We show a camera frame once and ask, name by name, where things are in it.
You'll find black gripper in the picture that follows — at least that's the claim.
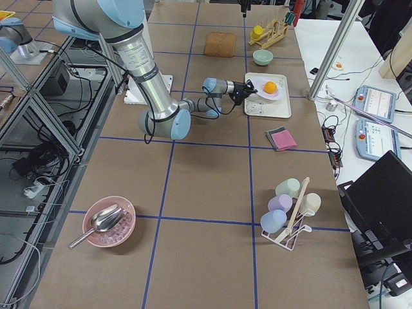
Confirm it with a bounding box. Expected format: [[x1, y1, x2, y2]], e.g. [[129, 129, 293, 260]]
[[230, 80, 256, 106]]

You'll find white plate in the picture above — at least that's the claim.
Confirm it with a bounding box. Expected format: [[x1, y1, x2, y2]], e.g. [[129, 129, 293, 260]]
[[251, 77, 285, 100]]

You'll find orange fruit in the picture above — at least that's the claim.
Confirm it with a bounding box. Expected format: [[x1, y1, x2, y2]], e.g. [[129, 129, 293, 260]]
[[263, 81, 277, 94]]

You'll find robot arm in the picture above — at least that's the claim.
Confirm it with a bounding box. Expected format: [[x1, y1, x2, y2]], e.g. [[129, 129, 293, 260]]
[[1, 17, 45, 65], [52, 1, 257, 140]]

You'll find cream bear tray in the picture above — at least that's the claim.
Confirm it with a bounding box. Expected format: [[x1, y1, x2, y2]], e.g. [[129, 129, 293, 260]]
[[244, 72, 292, 118]]

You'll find brown wooden tray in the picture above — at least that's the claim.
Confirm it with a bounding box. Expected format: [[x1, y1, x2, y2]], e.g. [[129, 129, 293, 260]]
[[203, 32, 236, 58]]

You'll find green bowl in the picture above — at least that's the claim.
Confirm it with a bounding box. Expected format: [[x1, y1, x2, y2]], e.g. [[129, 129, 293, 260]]
[[252, 50, 274, 66]]

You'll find yellow mug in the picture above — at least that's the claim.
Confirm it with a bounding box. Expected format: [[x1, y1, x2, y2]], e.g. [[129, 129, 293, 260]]
[[250, 25, 264, 41]]

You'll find wooden drying rack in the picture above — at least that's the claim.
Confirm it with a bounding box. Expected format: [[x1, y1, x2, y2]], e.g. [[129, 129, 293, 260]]
[[248, 13, 290, 50]]

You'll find grabber stick tool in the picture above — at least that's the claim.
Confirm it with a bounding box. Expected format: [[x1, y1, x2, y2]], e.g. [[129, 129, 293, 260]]
[[326, 90, 412, 139]]

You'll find dark green mug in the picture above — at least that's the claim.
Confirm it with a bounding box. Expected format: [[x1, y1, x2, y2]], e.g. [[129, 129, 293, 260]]
[[284, 12, 295, 25]]

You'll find fried egg toy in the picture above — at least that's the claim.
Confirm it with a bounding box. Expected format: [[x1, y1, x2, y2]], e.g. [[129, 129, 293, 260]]
[[332, 62, 344, 71]]

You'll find red cylinder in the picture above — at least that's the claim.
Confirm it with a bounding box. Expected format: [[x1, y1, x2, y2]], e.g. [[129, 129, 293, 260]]
[[293, 0, 305, 19]]

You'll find green cup on rack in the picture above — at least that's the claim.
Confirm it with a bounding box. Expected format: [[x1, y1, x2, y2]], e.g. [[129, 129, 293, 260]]
[[275, 178, 301, 198]]

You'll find purple cup on rack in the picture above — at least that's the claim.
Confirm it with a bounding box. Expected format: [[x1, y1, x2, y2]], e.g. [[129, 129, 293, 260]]
[[268, 194, 293, 212]]

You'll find beige cup on rack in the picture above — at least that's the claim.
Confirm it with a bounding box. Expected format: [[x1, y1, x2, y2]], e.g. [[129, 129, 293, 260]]
[[299, 193, 321, 216]]

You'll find near blue teach pendant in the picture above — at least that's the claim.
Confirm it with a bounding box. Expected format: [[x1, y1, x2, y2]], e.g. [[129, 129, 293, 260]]
[[355, 119, 402, 161]]

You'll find blue teach pendant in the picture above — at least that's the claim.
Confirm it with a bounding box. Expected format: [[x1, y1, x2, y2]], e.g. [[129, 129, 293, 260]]
[[355, 119, 402, 161], [353, 86, 397, 124]]

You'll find far blue teach pendant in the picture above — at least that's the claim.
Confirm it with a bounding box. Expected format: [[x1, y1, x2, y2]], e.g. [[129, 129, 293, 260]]
[[353, 86, 397, 124]]

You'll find blue cup on rack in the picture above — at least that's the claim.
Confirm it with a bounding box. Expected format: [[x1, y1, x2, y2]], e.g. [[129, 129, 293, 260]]
[[260, 209, 287, 234]]

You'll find white cup rack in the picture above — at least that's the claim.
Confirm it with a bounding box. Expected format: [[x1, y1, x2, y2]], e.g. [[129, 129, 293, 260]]
[[261, 177, 312, 251]]

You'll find black laptop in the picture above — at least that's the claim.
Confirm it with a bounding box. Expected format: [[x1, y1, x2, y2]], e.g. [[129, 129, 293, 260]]
[[338, 151, 411, 272]]

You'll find metal spoon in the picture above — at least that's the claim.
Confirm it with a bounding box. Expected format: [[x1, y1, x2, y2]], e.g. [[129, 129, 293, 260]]
[[68, 204, 124, 249]]

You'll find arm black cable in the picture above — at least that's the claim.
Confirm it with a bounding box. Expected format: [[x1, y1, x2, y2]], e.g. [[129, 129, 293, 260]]
[[189, 86, 241, 119]]

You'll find aluminium frame post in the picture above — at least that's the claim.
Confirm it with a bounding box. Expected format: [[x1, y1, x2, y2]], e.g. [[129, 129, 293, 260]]
[[308, 0, 365, 101]]

